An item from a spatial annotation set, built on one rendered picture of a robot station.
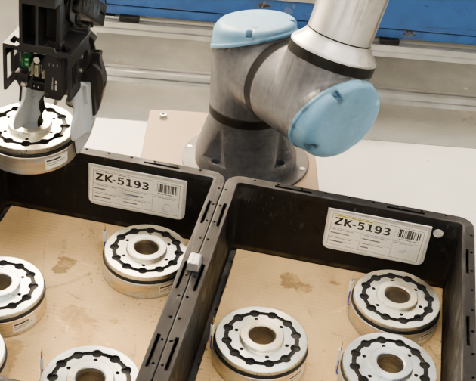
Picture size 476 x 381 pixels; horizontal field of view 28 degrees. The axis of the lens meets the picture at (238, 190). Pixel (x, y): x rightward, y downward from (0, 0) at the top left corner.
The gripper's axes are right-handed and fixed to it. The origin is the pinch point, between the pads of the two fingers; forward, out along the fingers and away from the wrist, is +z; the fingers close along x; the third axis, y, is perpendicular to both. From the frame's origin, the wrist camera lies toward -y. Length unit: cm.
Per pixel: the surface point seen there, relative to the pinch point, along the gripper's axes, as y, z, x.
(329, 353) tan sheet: 7.6, 16.7, 34.4
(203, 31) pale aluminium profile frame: -176, 65, -14
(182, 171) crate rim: -7.8, 6.7, 13.0
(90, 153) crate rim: -8.2, 7.0, 1.2
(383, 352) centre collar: 9.8, 12.9, 39.8
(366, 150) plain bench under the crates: -58, 28, 36
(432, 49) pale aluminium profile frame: -188, 63, 55
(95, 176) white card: -7.7, 9.9, 2.2
